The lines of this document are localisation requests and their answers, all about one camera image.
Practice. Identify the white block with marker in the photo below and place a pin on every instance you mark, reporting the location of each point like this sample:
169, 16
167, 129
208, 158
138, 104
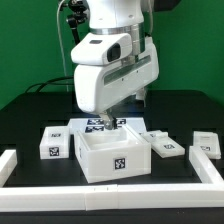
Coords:
55, 142

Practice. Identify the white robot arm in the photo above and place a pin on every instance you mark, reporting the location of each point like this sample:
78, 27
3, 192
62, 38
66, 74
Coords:
108, 17

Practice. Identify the white U-shaped border frame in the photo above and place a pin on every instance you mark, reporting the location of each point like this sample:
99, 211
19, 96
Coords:
208, 192

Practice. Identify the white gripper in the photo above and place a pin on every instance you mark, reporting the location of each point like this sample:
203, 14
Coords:
98, 88

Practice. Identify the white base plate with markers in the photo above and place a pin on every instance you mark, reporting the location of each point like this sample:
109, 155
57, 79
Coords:
87, 125

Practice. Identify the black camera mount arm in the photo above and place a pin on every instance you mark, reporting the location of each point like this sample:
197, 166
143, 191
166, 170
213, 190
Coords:
77, 17

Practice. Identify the white cabinet body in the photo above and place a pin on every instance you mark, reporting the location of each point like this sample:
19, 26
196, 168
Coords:
114, 154

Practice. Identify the white door panel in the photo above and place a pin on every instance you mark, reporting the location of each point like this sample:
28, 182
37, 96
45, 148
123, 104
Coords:
154, 136
168, 148

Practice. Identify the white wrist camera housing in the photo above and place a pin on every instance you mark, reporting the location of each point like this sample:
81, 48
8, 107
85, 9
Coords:
102, 49

